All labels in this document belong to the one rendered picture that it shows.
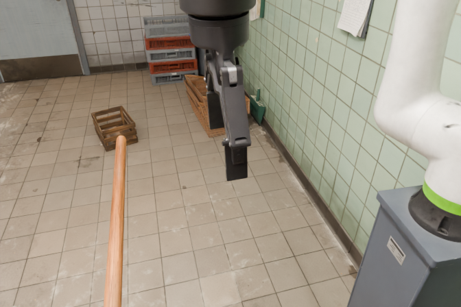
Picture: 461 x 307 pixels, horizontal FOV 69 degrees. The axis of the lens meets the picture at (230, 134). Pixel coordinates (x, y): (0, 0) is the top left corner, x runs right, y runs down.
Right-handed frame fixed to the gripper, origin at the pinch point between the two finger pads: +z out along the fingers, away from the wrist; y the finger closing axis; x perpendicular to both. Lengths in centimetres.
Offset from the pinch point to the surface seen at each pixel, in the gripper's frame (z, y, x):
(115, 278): 24.9, -1.6, 22.4
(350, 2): 13, 120, -91
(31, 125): 147, 284, 148
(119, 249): 25.5, 5.2, 22.0
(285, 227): 152, 99, -55
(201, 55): 129, 372, -41
